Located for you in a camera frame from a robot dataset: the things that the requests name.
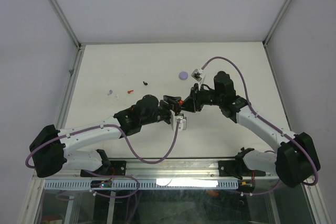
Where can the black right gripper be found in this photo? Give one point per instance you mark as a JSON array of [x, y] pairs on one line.
[[192, 103]]

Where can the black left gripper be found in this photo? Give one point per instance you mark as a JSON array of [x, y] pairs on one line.
[[166, 103]]

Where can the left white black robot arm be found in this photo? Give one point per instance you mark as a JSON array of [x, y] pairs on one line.
[[54, 150]]

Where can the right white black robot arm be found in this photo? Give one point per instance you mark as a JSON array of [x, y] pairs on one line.
[[293, 157]]

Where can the purple earbud charging case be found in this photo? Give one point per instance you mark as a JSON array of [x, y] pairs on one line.
[[183, 75]]

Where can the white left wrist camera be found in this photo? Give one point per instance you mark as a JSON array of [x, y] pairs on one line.
[[178, 121]]

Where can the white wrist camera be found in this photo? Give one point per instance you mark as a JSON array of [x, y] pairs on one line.
[[178, 121], [199, 75]]

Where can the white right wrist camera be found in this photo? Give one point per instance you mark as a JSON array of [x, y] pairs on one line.
[[199, 75]]

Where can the aluminium mounting rail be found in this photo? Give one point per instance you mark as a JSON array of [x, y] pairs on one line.
[[171, 167]]

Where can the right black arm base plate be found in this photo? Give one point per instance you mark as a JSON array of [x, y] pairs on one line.
[[233, 168]]

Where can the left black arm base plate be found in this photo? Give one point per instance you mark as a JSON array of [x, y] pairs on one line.
[[115, 168]]

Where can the white slotted cable duct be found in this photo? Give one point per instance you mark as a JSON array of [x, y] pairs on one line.
[[155, 184]]

